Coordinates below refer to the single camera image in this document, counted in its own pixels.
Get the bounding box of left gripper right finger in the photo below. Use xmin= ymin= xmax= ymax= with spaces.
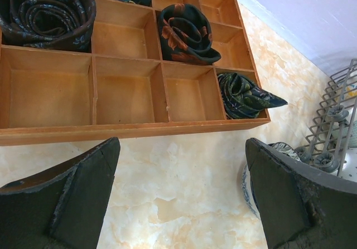
xmin=245 ymin=138 xmax=356 ymax=248

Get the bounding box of blue white floral bowl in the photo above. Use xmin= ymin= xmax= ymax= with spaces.
xmin=241 ymin=142 xmax=300 ymax=220

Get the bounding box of green leaf rolled cloth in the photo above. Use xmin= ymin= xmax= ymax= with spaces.
xmin=218 ymin=72 xmax=288 ymax=119

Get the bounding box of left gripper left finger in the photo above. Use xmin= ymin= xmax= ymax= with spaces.
xmin=1 ymin=137 xmax=120 ymax=248

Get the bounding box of pale green bowl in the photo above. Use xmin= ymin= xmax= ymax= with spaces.
xmin=332 ymin=121 xmax=356 ymax=148

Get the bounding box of grey wire dish rack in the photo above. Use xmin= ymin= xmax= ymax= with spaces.
xmin=296 ymin=58 xmax=356 ymax=175

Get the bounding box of orange flower rolled cloth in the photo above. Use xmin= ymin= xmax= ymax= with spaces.
xmin=157 ymin=3 xmax=221 ymax=65

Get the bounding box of wooden compartment tray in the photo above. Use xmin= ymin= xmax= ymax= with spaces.
xmin=1 ymin=0 xmax=271 ymax=145

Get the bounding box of blue flower rolled cloth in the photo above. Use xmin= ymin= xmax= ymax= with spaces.
xmin=1 ymin=0 xmax=97 ymax=52

